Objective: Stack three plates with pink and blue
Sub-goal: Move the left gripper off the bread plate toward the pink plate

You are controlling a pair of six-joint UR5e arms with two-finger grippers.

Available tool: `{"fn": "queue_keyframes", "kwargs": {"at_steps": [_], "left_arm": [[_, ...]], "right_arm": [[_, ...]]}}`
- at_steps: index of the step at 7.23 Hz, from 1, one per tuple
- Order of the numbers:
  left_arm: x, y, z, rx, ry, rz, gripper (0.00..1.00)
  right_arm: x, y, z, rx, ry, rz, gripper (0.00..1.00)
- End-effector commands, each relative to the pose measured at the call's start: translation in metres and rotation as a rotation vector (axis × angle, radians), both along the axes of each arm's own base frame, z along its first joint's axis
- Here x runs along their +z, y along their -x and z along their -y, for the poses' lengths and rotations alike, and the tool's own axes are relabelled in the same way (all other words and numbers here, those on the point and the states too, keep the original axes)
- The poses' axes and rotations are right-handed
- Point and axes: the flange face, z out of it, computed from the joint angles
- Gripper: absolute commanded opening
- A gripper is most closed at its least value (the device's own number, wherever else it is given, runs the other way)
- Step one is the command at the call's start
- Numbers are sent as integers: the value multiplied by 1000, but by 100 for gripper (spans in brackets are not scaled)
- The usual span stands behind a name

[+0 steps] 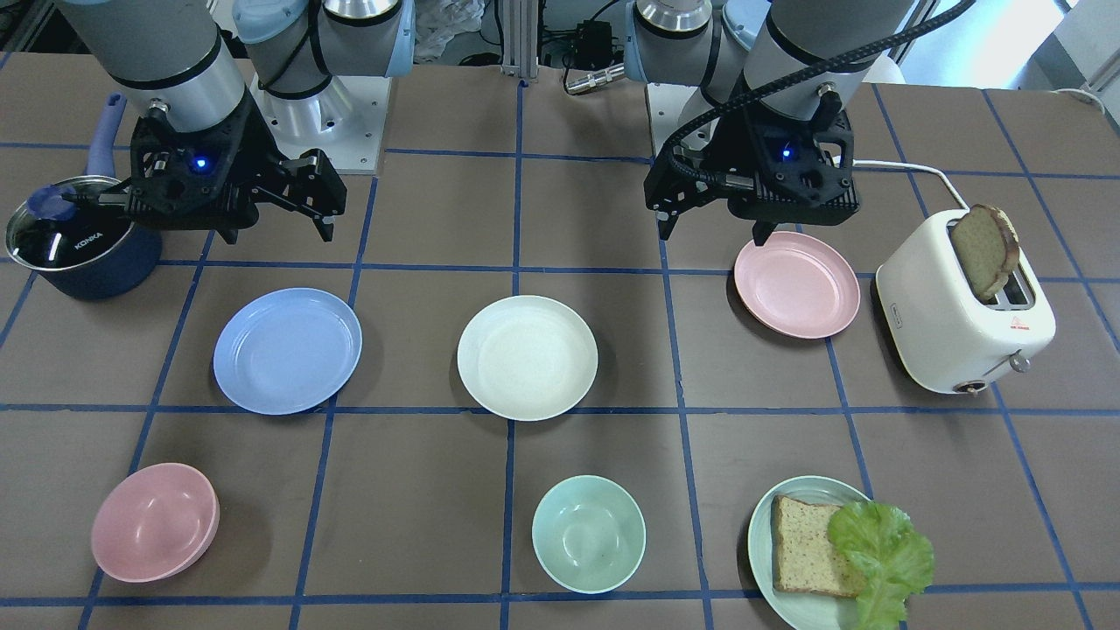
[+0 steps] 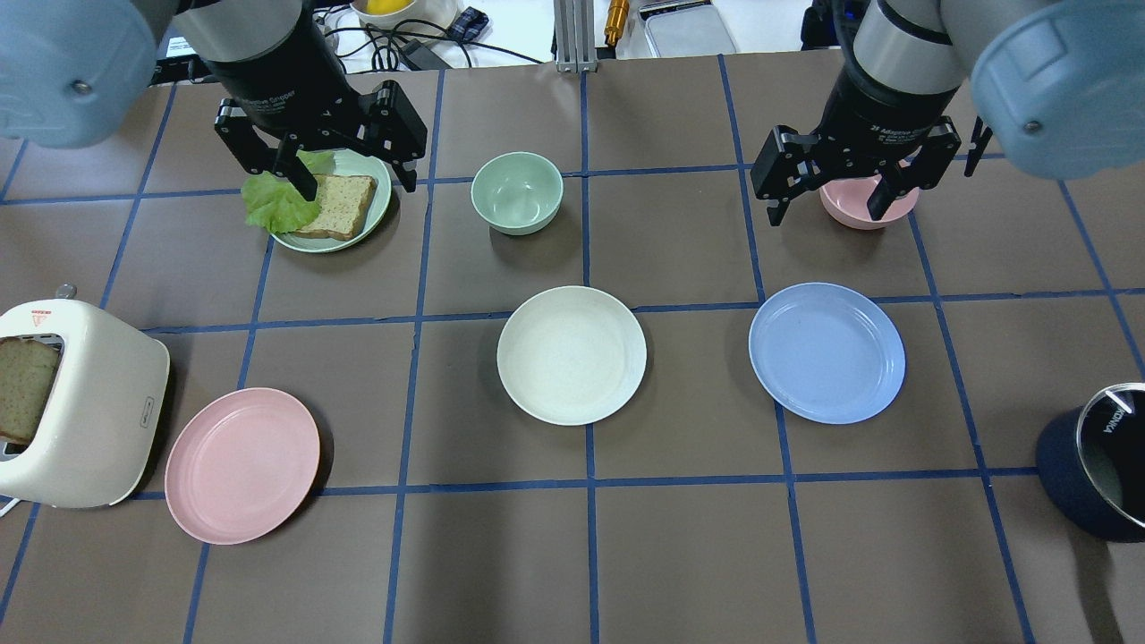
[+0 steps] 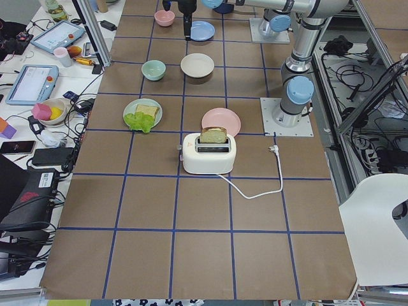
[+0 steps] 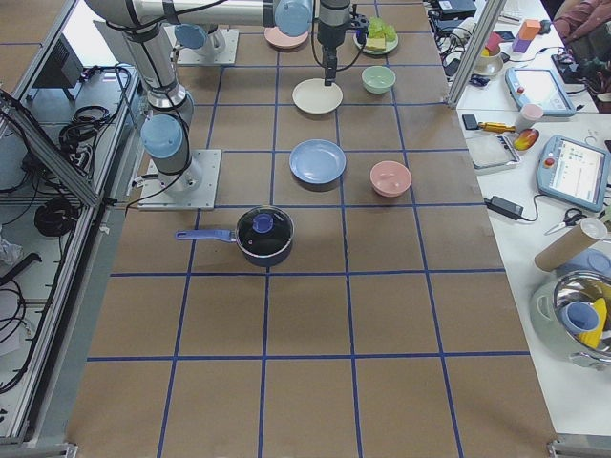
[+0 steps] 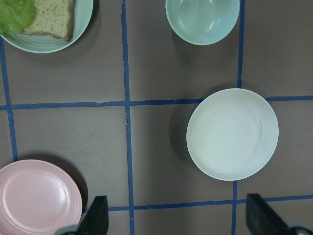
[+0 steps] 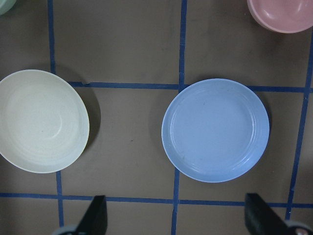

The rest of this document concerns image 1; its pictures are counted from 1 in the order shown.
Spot white plate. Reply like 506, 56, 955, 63
456, 295, 599, 421

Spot green plate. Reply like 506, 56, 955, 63
745, 475, 868, 629

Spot aluminium frame post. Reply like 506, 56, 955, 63
496, 1, 539, 84

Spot black power adapter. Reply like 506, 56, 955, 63
564, 20, 613, 71

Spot white toaster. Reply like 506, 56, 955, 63
872, 210, 1057, 393

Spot white toaster power cable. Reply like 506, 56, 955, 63
853, 159, 970, 212

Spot pink plate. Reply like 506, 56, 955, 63
731, 230, 864, 340

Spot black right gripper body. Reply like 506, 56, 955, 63
125, 92, 288, 244

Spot pink bowl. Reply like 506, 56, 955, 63
88, 462, 221, 584

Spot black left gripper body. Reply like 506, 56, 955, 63
675, 85, 860, 226

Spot bread slice in toaster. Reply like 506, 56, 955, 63
949, 204, 1021, 303

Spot bread slice on plate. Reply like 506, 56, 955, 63
772, 494, 865, 599

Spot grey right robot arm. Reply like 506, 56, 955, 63
59, 1, 417, 244

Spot black braided cable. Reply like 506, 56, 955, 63
660, 0, 976, 189

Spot blue plate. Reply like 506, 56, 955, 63
212, 287, 363, 416

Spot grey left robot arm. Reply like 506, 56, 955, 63
623, 1, 913, 245

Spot green bowl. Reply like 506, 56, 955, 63
531, 475, 648, 595

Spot blue saucepan with lid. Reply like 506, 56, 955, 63
4, 92, 164, 302

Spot green lettuce leaf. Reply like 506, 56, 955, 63
827, 500, 935, 629

